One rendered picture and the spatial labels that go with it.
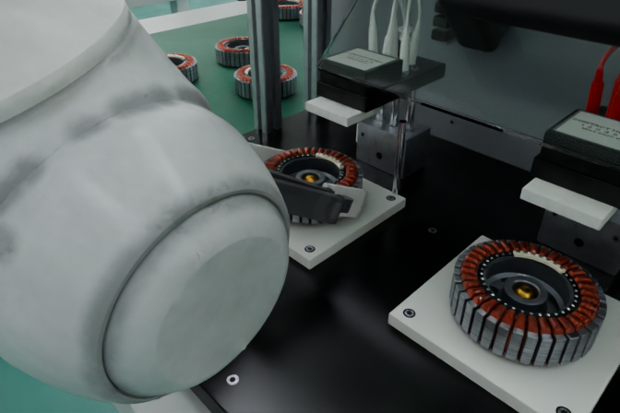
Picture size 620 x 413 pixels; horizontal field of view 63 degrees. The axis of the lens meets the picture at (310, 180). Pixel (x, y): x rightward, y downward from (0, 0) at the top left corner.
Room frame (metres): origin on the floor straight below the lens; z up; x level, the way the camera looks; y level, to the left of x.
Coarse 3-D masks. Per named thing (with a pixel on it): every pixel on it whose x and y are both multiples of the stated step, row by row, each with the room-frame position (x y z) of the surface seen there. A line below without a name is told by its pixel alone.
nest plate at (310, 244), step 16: (368, 192) 0.48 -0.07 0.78; (384, 192) 0.48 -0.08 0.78; (368, 208) 0.45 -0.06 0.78; (384, 208) 0.45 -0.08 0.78; (400, 208) 0.46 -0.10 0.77; (304, 224) 0.42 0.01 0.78; (320, 224) 0.42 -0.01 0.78; (336, 224) 0.42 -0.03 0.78; (352, 224) 0.42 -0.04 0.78; (368, 224) 0.42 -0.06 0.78; (304, 240) 0.39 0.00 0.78; (320, 240) 0.39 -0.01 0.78; (336, 240) 0.39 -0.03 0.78; (352, 240) 0.41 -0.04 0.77; (304, 256) 0.37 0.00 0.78; (320, 256) 0.37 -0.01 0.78
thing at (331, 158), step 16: (272, 160) 0.49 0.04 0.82; (288, 160) 0.49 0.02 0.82; (304, 160) 0.50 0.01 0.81; (320, 160) 0.50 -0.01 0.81; (336, 160) 0.49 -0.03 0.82; (352, 160) 0.49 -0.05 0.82; (304, 176) 0.48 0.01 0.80; (320, 176) 0.47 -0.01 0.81; (336, 176) 0.48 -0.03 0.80; (352, 176) 0.46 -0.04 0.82
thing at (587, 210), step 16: (544, 160) 0.35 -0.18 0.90; (560, 160) 0.34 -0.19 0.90; (576, 160) 0.33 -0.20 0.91; (544, 176) 0.34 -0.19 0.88; (560, 176) 0.34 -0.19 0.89; (576, 176) 0.33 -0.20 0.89; (592, 176) 0.32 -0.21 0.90; (608, 176) 0.32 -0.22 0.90; (528, 192) 0.33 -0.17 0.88; (544, 192) 0.33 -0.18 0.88; (560, 192) 0.33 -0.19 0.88; (576, 192) 0.33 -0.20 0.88; (592, 192) 0.32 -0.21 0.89; (608, 192) 0.31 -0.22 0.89; (560, 208) 0.31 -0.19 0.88; (576, 208) 0.31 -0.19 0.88; (592, 208) 0.31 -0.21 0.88; (608, 208) 0.31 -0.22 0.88; (592, 224) 0.30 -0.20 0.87
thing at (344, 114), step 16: (320, 80) 0.52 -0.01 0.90; (336, 80) 0.51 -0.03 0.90; (320, 96) 0.52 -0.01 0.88; (336, 96) 0.50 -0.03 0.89; (352, 96) 0.49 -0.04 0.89; (368, 96) 0.48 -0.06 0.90; (384, 96) 0.50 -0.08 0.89; (320, 112) 0.49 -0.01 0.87; (336, 112) 0.48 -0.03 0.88; (352, 112) 0.48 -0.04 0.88; (368, 112) 0.49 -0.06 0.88; (384, 112) 0.58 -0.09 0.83
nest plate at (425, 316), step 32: (448, 288) 0.33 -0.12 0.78; (416, 320) 0.29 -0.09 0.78; (448, 320) 0.29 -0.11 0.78; (608, 320) 0.29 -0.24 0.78; (448, 352) 0.26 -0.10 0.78; (480, 352) 0.26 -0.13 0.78; (608, 352) 0.26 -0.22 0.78; (480, 384) 0.24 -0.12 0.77; (512, 384) 0.23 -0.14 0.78; (544, 384) 0.23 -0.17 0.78; (576, 384) 0.23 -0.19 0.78
